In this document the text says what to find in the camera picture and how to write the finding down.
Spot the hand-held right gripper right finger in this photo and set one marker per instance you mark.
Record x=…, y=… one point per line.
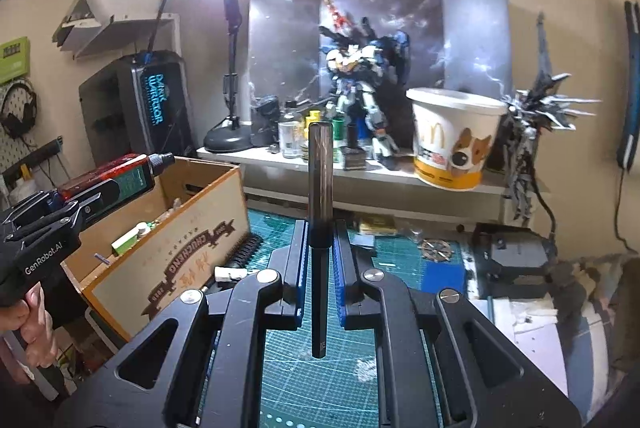
x=342, y=268

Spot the green cutting mat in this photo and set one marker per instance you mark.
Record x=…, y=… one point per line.
x=320, y=388

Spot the black headphones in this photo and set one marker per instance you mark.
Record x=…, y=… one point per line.
x=10, y=123

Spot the black power strip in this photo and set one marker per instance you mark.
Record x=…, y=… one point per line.
x=35, y=156

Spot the white small model part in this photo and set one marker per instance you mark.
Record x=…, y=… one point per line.
x=227, y=274

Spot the person's left hand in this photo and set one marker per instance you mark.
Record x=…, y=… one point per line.
x=35, y=328

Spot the white paper scraps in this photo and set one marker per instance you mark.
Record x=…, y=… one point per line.
x=540, y=323

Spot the storm printed backdrop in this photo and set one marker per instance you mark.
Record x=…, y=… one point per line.
x=285, y=33

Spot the white pegboard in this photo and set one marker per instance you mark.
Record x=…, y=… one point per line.
x=47, y=128

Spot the silver winged model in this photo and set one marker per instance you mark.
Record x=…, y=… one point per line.
x=525, y=123

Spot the metal ship wheel ornament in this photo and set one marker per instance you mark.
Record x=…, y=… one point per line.
x=436, y=250

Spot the black small robot model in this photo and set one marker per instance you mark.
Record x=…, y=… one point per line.
x=265, y=121

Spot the black desk vise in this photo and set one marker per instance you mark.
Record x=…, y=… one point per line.
x=515, y=253

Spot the black sword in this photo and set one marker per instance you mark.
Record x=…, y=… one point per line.
x=161, y=18

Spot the black computer tower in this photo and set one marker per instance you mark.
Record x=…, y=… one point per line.
x=135, y=108

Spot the white yellow paper bucket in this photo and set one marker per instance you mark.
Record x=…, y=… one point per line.
x=450, y=143

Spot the black small box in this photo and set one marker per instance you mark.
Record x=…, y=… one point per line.
x=353, y=160

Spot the yellow small box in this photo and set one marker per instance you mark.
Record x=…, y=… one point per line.
x=377, y=224

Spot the white blue robot model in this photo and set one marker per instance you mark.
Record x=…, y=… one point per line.
x=360, y=108

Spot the black desk lamp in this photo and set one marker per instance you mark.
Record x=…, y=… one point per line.
x=227, y=139

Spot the black hair brush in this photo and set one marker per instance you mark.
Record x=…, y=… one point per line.
x=245, y=249

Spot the white desk shelf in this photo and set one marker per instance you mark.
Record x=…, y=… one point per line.
x=280, y=166

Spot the brown cardboard box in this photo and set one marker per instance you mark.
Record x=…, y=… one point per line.
x=190, y=248

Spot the grey small box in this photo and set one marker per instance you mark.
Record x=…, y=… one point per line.
x=366, y=241

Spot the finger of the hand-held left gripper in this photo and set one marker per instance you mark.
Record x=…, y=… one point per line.
x=85, y=208
x=30, y=208

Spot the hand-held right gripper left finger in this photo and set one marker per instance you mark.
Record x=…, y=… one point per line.
x=301, y=268

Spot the black blue curved blade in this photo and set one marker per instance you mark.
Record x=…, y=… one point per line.
x=629, y=83

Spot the black pen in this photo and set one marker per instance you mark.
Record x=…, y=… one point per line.
x=320, y=188

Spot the green cap bottle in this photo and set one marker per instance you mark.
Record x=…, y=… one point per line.
x=339, y=131

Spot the dark red rectangular bottle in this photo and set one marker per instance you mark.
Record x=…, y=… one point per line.
x=115, y=166

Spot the white desktop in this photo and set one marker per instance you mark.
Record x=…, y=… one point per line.
x=102, y=325

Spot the green wall box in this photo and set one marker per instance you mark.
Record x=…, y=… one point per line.
x=12, y=58

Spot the yellow cap bottle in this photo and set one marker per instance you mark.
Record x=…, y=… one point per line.
x=312, y=115

